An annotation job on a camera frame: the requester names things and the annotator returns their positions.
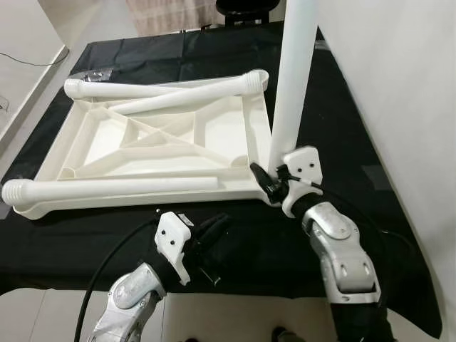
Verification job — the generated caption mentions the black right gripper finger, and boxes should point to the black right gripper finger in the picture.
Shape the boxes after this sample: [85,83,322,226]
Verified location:
[249,162,275,197]

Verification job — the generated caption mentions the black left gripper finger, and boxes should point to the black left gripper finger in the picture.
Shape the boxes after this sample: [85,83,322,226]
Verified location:
[194,212,232,243]
[203,237,229,266]

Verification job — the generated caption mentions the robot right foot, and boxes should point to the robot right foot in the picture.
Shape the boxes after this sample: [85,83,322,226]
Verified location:
[272,326,309,342]

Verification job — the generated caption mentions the white plastic table top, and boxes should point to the white plastic table top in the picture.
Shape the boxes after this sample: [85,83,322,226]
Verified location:
[13,69,286,220]

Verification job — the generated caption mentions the black table cloth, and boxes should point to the black table cloth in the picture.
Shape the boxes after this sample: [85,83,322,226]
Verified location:
[0,21,442,339]

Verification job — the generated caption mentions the black round stool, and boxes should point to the black round stool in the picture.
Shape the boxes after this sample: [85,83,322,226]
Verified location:
[216,0,282,26]

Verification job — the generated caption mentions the beige tablecloth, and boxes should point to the beige tablecloth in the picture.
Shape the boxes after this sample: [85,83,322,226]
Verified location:
[127,0,229,36]

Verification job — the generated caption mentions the clear tape strip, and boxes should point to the clear tape strip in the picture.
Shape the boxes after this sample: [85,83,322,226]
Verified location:
[78,68,115,81]

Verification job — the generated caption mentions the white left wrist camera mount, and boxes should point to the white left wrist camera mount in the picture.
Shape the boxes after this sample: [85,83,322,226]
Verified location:
[155,212,193,286]

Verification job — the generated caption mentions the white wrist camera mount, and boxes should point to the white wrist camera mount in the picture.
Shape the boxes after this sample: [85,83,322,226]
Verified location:
[280,146,325,218]
[155,212,193,286]

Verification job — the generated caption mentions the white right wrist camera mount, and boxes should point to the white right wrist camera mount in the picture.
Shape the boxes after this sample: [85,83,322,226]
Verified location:
[280,146,325,218]

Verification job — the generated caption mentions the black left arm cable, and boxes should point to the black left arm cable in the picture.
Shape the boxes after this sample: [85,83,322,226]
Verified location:
[73,217,161,342]

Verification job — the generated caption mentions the thin black cable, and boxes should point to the thin black cable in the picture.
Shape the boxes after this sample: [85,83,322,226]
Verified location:
[0,46,68,68]

